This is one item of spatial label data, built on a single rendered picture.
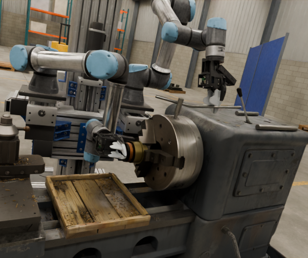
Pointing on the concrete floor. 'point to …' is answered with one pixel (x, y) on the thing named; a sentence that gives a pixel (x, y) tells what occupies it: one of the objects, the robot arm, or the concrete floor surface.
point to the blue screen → (260, 74)
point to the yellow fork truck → (61, 42)
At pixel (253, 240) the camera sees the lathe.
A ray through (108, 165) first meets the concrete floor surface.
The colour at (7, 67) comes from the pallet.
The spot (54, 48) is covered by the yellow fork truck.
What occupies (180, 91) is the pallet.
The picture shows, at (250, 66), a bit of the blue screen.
